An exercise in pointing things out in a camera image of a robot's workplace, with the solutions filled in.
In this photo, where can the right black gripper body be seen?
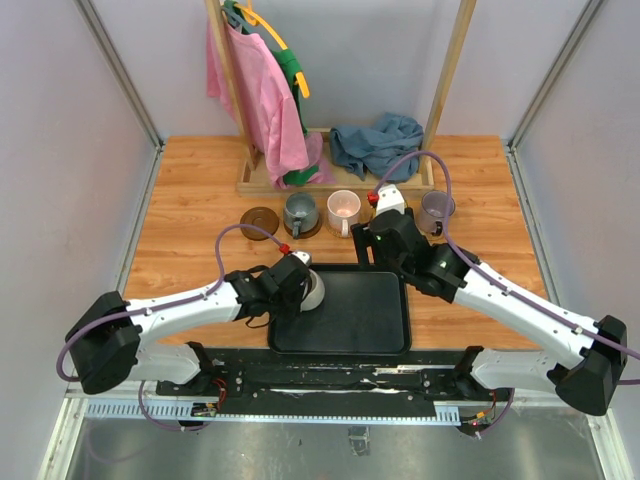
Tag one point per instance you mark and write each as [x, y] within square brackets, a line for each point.
[386, 261]

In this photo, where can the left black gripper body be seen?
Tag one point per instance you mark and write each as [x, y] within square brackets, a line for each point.
[287, 306]

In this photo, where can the pink ceramic mug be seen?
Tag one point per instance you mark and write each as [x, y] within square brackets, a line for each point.
[344, 203]

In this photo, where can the white ceramic mug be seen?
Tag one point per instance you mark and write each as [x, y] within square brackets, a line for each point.
[314, 294]

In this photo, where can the purple glass cup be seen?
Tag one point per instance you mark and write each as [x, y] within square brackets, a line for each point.
[434, 207]

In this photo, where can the grey ceramic mug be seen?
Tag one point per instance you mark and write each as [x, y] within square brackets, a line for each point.
[300, 213]

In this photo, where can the woven rattan coaster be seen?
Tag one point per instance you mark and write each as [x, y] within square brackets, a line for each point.
[341, 227]

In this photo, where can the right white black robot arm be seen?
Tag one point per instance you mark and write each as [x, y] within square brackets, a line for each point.
[576, 357]

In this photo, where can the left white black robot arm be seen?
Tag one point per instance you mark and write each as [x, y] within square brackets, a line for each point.
[117, 340]

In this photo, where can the black plastic tray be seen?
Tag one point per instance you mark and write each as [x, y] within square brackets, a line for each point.
[365, 311]

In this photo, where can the blue crumpled cloth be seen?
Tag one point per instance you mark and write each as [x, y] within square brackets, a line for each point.
[377, 148]

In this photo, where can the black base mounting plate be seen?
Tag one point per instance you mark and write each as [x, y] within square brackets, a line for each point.
[427, 373]

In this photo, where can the wooden clothes rack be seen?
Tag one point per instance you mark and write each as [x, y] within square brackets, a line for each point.
[284, 155]

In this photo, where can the pink shirt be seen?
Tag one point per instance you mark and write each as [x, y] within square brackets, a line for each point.
[265, 100]

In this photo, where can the green garment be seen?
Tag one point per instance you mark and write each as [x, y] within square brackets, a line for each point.
[295, 75]

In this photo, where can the yellow clothes hanger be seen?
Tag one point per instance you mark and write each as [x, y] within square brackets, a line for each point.
[256, 19]

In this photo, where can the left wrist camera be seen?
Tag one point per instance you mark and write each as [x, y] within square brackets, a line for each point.
[304, 257]

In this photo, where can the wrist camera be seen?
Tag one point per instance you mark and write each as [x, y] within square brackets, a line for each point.
[390, 199]
[304, 257]

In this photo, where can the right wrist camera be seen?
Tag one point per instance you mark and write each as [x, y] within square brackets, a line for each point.
[390, 199]

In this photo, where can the grey slotted cable duct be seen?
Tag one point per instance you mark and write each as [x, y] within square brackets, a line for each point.
[294, 410]

